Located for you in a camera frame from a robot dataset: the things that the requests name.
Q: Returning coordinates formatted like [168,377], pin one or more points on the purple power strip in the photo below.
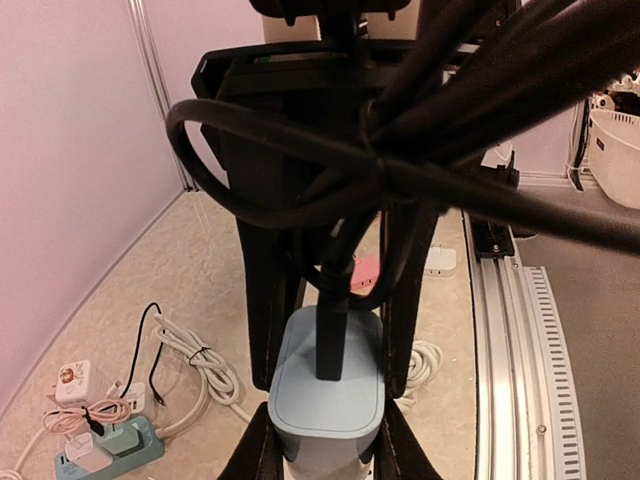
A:
[424,364]

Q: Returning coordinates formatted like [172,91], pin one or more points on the white plastic basket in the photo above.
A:
[614,155]

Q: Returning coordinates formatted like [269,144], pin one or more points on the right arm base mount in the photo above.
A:
[490,239]

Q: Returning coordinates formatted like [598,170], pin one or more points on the teal power strip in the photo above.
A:
[218,382]

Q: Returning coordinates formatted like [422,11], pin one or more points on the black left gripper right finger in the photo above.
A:
[397,453]

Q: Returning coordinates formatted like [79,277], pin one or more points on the white flat charger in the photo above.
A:
[441,262]

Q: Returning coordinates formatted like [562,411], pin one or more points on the small white cube charger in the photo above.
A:
[82,447]

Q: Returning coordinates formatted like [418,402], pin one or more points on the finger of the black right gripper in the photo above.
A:
[415,222]
[269,286]

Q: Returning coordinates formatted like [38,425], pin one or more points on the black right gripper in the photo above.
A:
[300,125]

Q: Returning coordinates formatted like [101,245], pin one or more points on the white cube socket adapter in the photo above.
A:
[73,386]

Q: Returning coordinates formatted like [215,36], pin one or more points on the blue charger with black cable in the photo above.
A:
[420,138]

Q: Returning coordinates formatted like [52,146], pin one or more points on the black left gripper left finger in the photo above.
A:
[258,455]

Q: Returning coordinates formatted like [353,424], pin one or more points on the pink flat charger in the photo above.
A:
[365,274]

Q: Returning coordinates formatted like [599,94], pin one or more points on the aluminium front rail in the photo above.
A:
[528,420]

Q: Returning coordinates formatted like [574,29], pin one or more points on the right aluminium frame post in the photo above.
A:
[578,143]

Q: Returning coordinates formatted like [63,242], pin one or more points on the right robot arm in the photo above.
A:
[324,256]

